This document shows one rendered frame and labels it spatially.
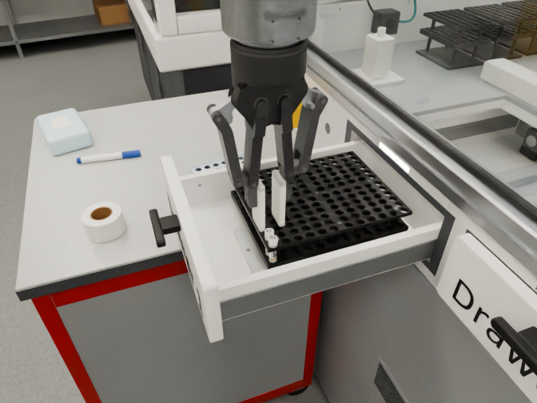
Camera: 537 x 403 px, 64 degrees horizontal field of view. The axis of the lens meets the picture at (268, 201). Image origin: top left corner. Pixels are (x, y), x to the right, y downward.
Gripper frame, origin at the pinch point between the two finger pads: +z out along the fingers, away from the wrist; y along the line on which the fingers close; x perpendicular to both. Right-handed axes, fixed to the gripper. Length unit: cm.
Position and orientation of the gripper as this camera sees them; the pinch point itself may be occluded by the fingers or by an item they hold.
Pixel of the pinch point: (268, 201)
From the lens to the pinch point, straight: 54.1
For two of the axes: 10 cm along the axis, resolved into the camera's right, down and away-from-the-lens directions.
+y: 9.4, -2.2, 2.8
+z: 0.0, 7.8, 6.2
